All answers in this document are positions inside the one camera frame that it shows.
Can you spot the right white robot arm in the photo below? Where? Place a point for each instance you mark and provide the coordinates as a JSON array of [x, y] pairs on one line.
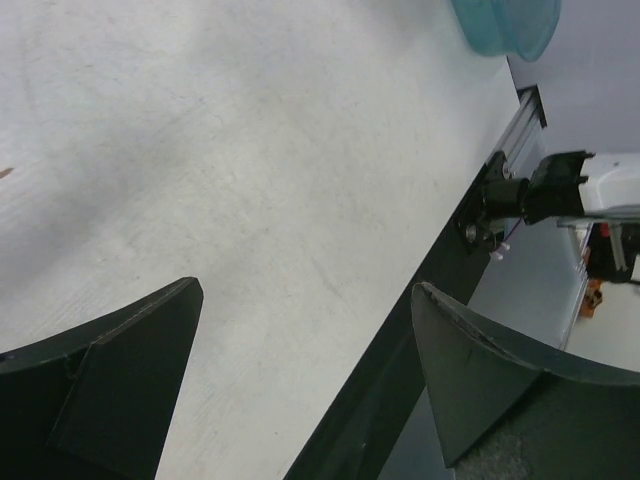
[[575, 186]]

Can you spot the teal plastic tray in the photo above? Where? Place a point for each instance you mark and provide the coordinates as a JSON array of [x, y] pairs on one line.
[[501, 27]]

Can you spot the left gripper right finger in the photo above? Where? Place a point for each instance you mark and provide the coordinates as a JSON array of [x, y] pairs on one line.
[[507, 406]]

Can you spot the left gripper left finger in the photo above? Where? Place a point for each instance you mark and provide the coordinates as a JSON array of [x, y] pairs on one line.
[[96, 401]]

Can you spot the aluminium front frame rail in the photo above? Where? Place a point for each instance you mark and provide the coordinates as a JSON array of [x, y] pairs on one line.
[[520, 142]]

